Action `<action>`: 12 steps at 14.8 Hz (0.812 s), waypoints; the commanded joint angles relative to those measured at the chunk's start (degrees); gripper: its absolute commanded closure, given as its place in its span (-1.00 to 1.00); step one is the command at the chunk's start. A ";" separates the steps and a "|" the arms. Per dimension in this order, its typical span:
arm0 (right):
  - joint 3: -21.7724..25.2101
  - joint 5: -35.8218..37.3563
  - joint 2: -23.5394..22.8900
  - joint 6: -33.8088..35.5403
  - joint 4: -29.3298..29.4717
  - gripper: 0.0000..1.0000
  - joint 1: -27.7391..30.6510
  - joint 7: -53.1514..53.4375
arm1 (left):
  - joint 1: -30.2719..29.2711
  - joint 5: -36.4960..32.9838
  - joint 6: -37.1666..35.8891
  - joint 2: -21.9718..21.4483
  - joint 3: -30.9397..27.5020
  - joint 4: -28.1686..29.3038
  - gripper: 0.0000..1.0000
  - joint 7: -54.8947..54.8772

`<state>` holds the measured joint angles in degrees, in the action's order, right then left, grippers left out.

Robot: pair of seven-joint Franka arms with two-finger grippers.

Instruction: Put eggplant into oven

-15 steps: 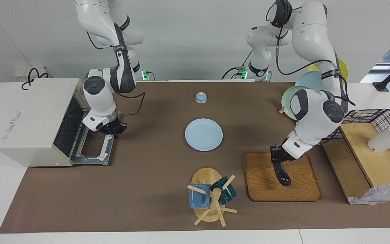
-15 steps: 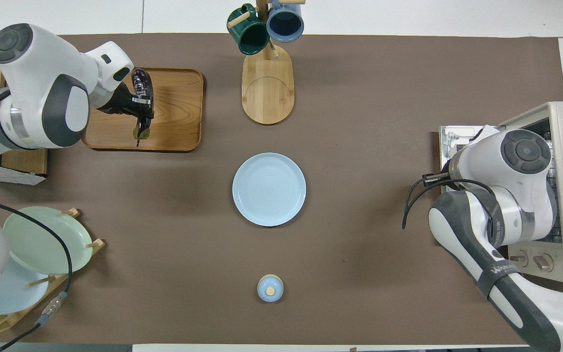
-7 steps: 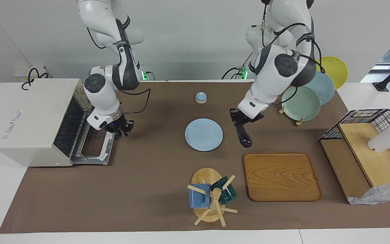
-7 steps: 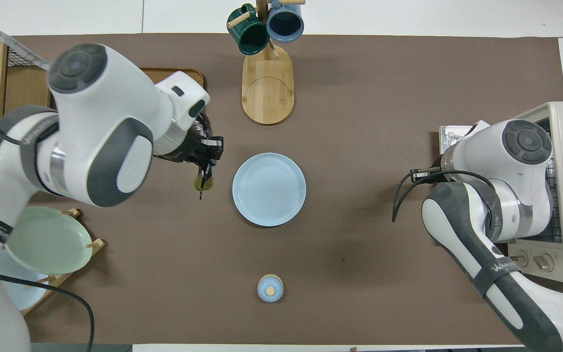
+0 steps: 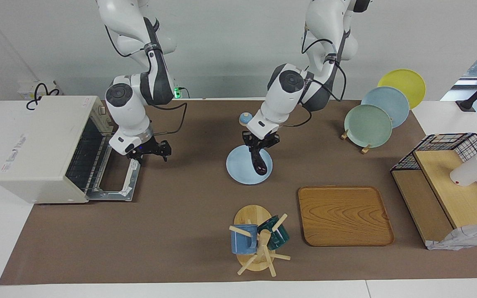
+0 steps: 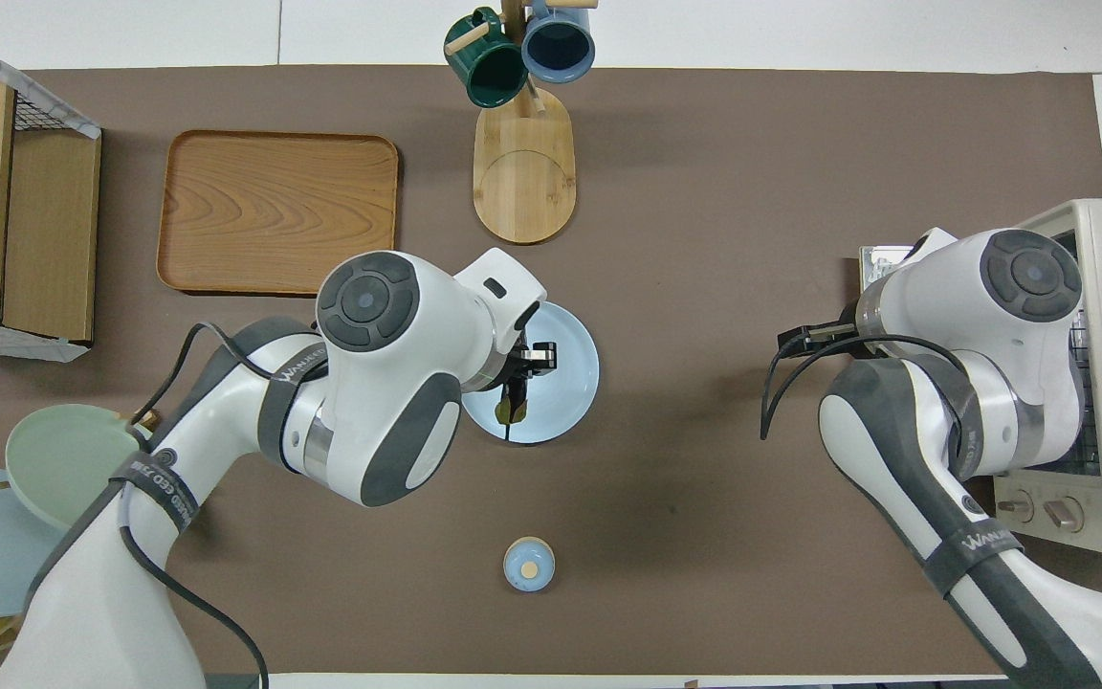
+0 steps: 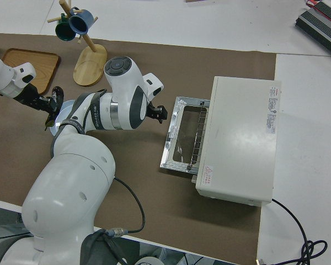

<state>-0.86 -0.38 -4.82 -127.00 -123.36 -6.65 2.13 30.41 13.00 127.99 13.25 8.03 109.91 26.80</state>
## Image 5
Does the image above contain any black power strip cable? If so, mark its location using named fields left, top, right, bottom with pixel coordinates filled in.
left=26, top=83, right=60, bottom=110

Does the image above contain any marble patterned cloth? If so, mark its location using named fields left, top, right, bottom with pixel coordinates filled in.
left=427, top=223, right=477, bottom=251

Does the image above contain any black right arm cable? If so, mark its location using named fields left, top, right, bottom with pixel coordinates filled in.
left=145, top=101, right=188, bottom=137

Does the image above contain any glass oven door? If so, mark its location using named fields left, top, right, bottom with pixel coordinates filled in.
left=87, top=145, right=142, bottom=202

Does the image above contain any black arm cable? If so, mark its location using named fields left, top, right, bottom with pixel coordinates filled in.
left=145, top=101, right=188, bottom=137
left=286, top=39, right=347, bottom=127

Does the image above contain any white power strip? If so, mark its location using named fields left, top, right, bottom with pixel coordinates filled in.
left=17, top=81, right=61, bottom=100

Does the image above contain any blue mug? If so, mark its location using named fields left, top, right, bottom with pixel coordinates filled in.
left=231, top=224, right=258, bottom=255

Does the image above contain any wooden mug tree stand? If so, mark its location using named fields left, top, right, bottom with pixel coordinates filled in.
left=229, top=205, right=291, bottom=277

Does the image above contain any pale green plate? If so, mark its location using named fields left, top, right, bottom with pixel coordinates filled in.
left=344, top=104, right=393, bottom=148

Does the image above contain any black wire basket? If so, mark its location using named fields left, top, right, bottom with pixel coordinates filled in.
left=391, top=133, right=477, bottom=220

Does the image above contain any dark green mug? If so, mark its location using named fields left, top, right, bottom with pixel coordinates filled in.
left=258, top=215, right=290, bottom=250

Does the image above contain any yellow plate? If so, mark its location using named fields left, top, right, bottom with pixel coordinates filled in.
left=378, top=69, right=426, bottom=109

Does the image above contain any rectangular wooden tray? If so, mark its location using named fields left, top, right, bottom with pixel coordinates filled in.
left=298, top=186, right=395, bottom=247

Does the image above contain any beige toaster oven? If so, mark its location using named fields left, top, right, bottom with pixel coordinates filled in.
left=0, top=96, right=115, bottom=204

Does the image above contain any wooden plate rack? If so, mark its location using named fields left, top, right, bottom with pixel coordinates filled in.
left=341, top=129, right=372, bottom=154

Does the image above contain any dark purple eggplant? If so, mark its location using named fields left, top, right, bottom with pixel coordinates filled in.
left=250, top=146, right=268, bottom=175

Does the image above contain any white cup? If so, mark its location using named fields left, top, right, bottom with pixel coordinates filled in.
left=450, top=154, right=477, bottom=187

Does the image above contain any light blue racked plate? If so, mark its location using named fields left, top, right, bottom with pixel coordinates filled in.
left=361, top=86, right=410, bottom=129

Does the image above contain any brown table mat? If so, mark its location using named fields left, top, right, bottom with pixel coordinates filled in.
left=0, top=99, right=477, bottom=286

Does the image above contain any wooden shelf box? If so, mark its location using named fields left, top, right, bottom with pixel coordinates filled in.
left=391, top=150, right=477, bottom=249

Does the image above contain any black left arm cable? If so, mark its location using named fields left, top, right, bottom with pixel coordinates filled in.
left=286, top=39, right=347, bottom=127

